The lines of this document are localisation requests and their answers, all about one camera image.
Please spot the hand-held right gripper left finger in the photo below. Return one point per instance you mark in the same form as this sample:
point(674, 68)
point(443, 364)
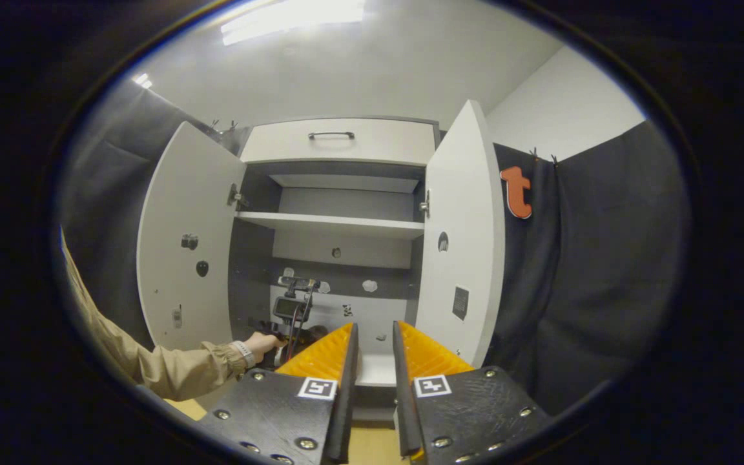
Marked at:
point(268, 413)

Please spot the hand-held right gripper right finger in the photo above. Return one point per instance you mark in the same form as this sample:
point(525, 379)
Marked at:
point(475, 413)

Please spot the white shoe cabinet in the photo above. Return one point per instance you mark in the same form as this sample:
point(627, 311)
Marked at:
point(346, 255)

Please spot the white cabinet door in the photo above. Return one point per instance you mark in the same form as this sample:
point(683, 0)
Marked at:
point(465, 206)
point(185, 194)

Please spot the white cabinet shelf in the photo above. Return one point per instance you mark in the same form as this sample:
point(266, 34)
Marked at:
point(333, 226)

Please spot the metal door hinge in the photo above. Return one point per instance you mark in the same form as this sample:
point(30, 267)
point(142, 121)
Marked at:
point(424, 205)
point(236, 197)

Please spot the white cabinet drawer front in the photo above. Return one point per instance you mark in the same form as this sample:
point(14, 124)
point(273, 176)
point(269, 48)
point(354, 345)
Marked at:
point(281, 145)

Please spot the white wristband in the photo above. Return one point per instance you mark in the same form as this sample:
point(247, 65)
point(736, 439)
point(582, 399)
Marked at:
point(243, 354)

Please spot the black backdrop cloth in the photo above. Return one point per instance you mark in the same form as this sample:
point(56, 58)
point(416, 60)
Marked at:
point(604, 271)

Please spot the ceiling light panel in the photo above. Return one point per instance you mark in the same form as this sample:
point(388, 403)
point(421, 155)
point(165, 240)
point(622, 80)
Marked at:
point(143, 80)
point(288, 16)

